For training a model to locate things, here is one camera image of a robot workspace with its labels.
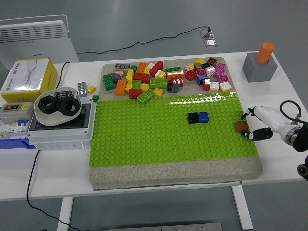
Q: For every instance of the robot right hand white shell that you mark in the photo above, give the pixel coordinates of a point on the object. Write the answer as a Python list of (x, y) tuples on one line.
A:
[(269, 118)]

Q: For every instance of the brown building brick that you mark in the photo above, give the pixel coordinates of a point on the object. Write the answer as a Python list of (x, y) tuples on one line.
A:
[(241, 126)]

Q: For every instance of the white and yellow brick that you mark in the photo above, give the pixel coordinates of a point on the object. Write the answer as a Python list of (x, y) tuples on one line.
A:
[(160, 74), (225, 87)]

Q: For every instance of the white square brick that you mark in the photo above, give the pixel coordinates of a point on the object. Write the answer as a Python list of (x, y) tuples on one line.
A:
[(214, 86)]

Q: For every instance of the blue building brick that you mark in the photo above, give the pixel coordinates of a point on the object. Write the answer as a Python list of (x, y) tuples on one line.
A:
[(203, 117)]

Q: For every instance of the magenta six-stud brick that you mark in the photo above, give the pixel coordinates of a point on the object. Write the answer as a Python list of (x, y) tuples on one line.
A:
[(220, 69)]

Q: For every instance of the white and orange brick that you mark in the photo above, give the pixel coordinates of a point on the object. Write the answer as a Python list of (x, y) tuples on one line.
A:
[(210, 71)]

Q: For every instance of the black building brick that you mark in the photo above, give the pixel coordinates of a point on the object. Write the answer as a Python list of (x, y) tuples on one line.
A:
[(193, 118)]

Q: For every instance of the dark brown brick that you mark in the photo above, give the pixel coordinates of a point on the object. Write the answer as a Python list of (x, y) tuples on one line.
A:
[(212, 61)]

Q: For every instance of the dark blue brick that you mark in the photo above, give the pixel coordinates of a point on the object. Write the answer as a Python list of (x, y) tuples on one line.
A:
[(206, 65)]

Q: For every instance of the magenta square brick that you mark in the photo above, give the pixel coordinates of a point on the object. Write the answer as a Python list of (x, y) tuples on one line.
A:
[(201, 72)]

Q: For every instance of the tan orange brick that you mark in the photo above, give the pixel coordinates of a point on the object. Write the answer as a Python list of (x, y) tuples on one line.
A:
[(197, 66)]

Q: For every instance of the red square brick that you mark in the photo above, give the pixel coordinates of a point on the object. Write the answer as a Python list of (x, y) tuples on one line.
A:
[(191, 75)]

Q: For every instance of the small pink brick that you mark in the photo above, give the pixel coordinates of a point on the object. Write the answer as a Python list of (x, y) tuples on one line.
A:
[(187, 68)]

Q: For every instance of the small red brick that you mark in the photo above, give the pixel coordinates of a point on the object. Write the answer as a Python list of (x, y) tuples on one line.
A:
[(178, 82)]

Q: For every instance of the dark grey brick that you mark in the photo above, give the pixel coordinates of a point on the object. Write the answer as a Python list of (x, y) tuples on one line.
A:
[(172, 88)]

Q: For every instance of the long orange brick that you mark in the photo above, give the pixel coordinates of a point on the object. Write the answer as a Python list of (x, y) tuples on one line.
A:
[(175, 75)]

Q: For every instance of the flat dark green brick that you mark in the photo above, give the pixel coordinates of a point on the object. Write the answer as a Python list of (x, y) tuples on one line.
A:
[(173, 69)]

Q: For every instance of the green studded baseplate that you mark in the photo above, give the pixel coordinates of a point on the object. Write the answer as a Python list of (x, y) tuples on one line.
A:
[(156, 139)]

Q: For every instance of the light green long brick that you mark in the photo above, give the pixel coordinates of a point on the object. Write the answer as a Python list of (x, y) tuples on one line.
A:
[(158, 83), (145, 95)]

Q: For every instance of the tall red brick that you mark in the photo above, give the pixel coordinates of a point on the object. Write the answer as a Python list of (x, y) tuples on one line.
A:
[(157, 68)]

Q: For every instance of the small white brick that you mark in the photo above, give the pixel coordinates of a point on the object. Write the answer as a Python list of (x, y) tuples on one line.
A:
[(150, 65)]

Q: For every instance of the long red brick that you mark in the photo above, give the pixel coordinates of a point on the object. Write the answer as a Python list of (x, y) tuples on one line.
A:
[(142, 77)]

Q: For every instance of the light green square brick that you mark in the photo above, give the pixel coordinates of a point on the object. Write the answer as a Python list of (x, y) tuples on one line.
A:
[(136, 84)]

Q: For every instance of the small green brick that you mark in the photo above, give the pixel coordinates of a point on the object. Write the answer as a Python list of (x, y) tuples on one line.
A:
[(133, 68)]

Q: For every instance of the yellow curved brick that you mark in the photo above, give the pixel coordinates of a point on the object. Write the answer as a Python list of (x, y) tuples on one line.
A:
[(130, 74)]

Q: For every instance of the flat grey brick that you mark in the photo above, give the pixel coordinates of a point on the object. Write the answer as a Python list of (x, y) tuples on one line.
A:
[(122, 67)]

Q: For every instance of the grey sloped brick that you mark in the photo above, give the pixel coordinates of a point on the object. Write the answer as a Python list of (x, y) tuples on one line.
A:
[(116, 78)]

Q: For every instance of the tiny green building brick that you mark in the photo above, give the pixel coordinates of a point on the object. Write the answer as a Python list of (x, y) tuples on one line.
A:
[(95, 98)]

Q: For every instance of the small yellow building brick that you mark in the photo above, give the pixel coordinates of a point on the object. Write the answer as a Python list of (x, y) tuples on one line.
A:
[(91, 89)]

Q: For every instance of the silver grey building brick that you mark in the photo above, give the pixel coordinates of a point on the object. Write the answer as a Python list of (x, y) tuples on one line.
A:
[(82, 89)]

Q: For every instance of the grey block holder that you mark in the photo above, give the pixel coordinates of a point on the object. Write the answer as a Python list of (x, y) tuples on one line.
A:
[(258, 72)]

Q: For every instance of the orange cylinder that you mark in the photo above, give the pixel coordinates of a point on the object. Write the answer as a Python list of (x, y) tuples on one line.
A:
[(264, 53)]

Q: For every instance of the white table leg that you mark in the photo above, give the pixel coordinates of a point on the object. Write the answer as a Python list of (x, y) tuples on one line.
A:
[(65, 214), (243, 209)]

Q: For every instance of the metal floor socket plate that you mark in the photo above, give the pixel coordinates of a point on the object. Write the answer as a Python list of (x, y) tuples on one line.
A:
[(210, 43)]

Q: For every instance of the open floor socket with plug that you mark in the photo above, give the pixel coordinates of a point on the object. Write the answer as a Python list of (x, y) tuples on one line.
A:
[(207, 33)]

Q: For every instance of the grey-brown mat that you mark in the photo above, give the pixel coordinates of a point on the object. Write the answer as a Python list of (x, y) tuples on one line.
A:
[(168, 173)]

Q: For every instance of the large black hex nut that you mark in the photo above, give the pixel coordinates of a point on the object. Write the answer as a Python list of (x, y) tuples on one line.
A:
[(72, 108), (44, 107)]

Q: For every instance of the dark studded block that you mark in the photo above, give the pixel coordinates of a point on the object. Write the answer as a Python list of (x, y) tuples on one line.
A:
[(63, 93)]

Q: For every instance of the white bowl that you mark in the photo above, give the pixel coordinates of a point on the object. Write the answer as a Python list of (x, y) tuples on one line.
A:
[(55, 120)]

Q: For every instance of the white panel heater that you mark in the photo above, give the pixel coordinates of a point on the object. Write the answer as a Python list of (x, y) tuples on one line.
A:
[(36, 43)]

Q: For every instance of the yellow and white cardboard box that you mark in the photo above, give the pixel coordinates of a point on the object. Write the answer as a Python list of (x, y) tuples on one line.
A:
[(26, 74)]

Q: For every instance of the white blue circuit breaker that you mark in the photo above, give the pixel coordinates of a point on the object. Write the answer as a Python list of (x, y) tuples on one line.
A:
[(14, 128)]

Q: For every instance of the blue plastic box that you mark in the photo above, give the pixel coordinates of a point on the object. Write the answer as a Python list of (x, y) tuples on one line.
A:
[(12, 144)]

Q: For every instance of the light grey electrical enclosure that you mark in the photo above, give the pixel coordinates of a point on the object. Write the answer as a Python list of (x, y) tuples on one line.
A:
[(60, 137)]

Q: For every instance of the grey switch box red button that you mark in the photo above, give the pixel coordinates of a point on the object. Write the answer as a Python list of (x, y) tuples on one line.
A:
[(16, 116)]

